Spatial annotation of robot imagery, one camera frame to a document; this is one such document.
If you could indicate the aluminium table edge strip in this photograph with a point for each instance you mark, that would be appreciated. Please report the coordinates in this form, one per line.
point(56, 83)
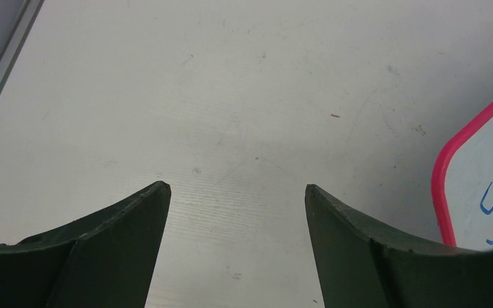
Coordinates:
point(4, 63)

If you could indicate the pink framed whiteboard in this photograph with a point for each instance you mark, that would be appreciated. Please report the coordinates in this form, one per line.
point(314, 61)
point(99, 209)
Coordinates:
point(462, 185)

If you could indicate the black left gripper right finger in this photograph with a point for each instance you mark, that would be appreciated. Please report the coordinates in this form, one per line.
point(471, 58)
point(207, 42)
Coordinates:
point(363, 262)

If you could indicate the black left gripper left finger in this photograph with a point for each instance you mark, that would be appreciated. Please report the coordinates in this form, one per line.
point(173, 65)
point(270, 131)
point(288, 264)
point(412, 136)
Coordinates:
point(104, 259)

